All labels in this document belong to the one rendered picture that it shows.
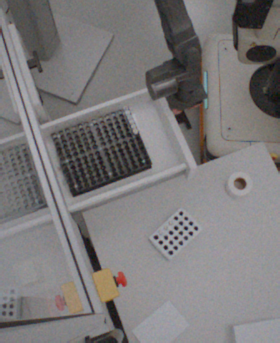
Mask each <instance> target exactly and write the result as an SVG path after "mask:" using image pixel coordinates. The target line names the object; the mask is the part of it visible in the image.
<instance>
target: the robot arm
mask: <svg viewBox="0 0 280 343"><path fill-rule="evenodd" d="M153 1H154V2H155V4H156V7H157V11H158V13H159V17H160V19H161V25H162V31H163V34H164V35H163V38H164V40H165V43H166V45H167V49H168V50H169V51H170V52H171V53H172V59H170V60H168V61H166V62H163V64H161V65H158V66H157V67H155V68H151V69H149V70H148V71H147V72H146V85H147V89H148V92H149V93H150V97H151V99H152V101H156V100H158V99H160V98H164V97H165V98H166V100H167V103H168V107H169V108H170V111H173V112H174V113H175V114H177V113H180V112H182V111H183V110H184V109H186V108H187V110H189V109H190V108H196V107H197V106H200V105H202V104H203V99H204V98H205V99H206V98H207V96H208V95H207V94H206V92H205V90H204V88H203V86H202V84H201V82H200V75H201V65H200V63H201V61H200V58H201V56H202V54H203V50H202V46H201V43H200V41H199V37H198V35H197V34H196V33H195V31H194V27H193V24H192V21H191V18H190V17H189V16H188V12H187V9H186V7H185V3H184V0H153Z"/></svg>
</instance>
